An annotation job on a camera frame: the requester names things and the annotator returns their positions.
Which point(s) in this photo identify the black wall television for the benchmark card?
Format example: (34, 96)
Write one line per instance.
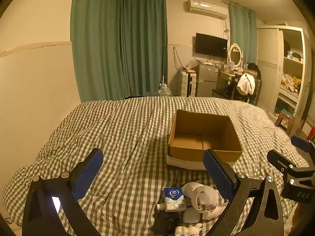
(211, 44)

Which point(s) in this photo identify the pile of clothes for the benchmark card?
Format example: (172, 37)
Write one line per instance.
(291, 82)

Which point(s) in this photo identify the white suitcase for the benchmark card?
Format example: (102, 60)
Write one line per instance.
(188, 83)

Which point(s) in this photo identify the narrow green curtain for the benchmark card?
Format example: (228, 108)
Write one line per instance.
(242, 29)

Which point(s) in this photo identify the white sock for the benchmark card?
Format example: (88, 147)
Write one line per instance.
(204, 193)

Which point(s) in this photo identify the blue white tissue packet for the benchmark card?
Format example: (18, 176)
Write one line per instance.
(173, 196)

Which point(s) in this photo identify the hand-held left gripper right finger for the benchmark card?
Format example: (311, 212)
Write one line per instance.
(217, 177)

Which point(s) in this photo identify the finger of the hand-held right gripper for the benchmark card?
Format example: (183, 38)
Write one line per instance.
(280, 159)
(304, 144)

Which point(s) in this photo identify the grey small fridge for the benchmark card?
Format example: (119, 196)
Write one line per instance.
(206, 81)

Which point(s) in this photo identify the white wardrobe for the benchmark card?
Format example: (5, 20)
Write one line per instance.
(268, 66)

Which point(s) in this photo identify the clear water jug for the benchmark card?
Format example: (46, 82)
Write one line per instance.
(164, 91)

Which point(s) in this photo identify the white air conditioner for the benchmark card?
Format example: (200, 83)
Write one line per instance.
(206, 8)

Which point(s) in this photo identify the brown plastic stool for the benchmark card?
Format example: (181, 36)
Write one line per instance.
(284, 121)

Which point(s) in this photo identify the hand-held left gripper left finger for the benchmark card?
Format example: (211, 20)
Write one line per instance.
(88, 174)

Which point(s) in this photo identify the brown cardboard box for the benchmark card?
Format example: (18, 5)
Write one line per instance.
(192, 127)

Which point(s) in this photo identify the dressing table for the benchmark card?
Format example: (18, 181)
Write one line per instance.
(225, 77)

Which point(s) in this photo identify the green white checkered blanket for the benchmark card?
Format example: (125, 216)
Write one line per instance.
(123, 127)

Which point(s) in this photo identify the white plush toy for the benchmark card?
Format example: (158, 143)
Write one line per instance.
(187, 230)

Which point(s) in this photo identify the person's right forearm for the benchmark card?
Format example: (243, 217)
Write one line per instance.
(305, 218)

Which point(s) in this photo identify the black cloth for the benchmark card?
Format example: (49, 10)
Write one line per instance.
(166, 222)

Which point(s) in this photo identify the white garment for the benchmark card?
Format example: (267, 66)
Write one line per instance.
(244, 83)

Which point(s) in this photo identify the pale blue small case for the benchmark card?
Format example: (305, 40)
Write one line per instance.
(190, 215)

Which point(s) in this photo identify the black fluffy item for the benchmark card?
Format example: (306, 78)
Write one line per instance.
(253, 67)

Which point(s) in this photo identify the white oval mirror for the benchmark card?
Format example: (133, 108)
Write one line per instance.
(235, 54)

